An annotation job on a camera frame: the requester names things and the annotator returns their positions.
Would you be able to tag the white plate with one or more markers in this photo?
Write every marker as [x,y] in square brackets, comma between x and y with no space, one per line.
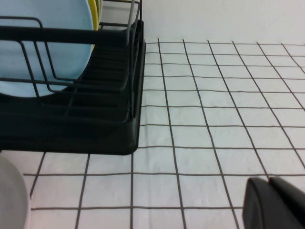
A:
[12,195]

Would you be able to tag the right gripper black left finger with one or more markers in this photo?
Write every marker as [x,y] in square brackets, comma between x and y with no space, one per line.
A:
[257,205]

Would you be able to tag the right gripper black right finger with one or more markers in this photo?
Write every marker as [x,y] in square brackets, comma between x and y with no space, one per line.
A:
[293,207]

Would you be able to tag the light blue plate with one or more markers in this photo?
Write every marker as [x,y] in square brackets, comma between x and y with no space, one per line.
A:
[59,14]

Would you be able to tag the pale green plate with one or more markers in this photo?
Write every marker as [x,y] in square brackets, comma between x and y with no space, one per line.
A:
[98,7]

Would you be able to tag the yellow plate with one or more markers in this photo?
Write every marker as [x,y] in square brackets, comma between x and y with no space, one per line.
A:
[93,12]

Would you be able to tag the white black-grid tablecloth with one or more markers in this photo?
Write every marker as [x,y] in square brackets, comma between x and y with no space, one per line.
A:
[214,133]

